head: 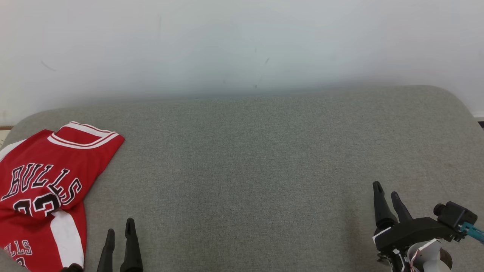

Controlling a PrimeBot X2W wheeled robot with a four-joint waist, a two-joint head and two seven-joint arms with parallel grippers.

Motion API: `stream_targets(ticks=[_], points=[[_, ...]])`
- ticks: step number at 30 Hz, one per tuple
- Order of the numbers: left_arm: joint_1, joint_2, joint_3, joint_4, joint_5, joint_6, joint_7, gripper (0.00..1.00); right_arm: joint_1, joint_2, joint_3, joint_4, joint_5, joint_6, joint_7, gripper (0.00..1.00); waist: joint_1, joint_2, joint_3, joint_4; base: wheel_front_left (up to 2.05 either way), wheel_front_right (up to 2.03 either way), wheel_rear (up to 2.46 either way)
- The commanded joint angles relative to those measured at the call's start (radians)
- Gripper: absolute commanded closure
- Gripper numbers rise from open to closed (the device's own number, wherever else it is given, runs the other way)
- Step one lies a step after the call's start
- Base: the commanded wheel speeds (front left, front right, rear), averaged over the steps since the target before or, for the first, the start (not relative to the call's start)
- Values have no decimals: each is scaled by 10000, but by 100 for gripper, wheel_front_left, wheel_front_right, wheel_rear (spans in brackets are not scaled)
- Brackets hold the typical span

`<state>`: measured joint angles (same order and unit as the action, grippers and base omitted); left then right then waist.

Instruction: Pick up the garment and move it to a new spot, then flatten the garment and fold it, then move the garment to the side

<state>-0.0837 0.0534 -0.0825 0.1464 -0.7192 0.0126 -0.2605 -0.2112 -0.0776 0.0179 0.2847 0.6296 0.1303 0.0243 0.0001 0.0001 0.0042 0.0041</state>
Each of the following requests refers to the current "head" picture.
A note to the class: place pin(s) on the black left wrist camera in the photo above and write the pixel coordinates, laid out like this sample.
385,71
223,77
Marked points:
72,268

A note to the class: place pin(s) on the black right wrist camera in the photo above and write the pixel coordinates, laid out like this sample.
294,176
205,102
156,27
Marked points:
455,217

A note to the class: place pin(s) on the red Bulls shorts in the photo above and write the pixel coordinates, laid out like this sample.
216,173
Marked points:
38,234

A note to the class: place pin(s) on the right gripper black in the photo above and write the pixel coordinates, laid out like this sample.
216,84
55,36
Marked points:
412,230

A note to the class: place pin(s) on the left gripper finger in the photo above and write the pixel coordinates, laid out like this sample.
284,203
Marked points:
131,249
107,253

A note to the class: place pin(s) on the red Bulls jersey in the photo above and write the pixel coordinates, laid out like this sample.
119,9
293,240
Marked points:
45,158

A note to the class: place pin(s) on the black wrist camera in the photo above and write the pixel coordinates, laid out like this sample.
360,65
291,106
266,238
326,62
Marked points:
455,217
72,268

